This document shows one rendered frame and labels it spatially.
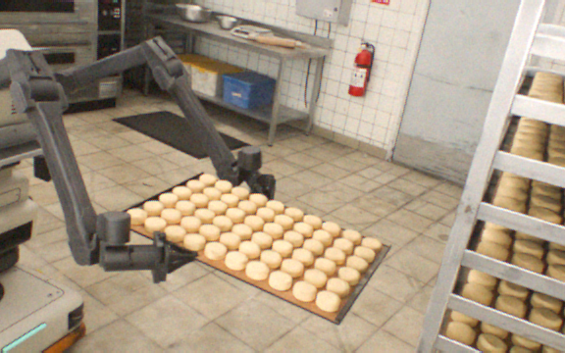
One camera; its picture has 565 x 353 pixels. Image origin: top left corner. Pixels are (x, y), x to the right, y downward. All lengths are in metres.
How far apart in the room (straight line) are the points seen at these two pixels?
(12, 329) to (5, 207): 0.48
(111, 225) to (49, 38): 4.07
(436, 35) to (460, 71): 0.38
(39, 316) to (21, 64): 1.20
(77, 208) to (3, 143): 0.68
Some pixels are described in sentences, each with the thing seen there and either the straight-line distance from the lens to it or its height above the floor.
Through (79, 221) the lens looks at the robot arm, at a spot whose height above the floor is 1.07.
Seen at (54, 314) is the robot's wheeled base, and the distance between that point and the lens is 2.32.
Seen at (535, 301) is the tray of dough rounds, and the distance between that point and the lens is 1.11.
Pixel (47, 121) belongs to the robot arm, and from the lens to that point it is 1.30.
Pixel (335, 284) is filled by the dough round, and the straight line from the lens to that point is 1.21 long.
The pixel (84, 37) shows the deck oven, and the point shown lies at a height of 0.72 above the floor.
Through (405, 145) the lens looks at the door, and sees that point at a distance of 5.21.
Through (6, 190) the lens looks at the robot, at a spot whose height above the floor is 0.82.
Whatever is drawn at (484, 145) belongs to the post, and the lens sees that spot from 0.88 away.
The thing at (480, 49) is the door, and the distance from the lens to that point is 4.89.
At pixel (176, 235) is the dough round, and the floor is 1.03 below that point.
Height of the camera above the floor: 1.66
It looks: 22 degrees down
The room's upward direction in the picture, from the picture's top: 9 degrees clockwise
